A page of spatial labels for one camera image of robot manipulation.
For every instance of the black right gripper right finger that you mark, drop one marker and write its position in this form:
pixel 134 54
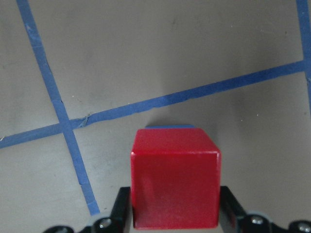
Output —
pixel 234 219

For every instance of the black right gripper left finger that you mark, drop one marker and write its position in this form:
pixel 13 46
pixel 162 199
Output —
pixel 118 221

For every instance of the red wooden block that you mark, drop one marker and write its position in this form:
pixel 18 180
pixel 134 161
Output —
pixel 175 175

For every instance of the blue wooden block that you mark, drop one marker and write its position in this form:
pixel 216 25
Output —
pixel 170 126

